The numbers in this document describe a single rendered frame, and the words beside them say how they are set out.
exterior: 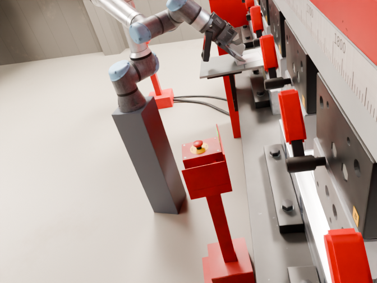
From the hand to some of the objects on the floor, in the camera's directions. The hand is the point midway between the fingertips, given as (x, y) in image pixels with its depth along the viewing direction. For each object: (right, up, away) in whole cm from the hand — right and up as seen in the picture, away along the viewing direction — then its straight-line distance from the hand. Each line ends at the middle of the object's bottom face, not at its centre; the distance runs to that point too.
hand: (240, 58), depth 125 cm
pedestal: (-48, +6, +207) cm, 212 cm away
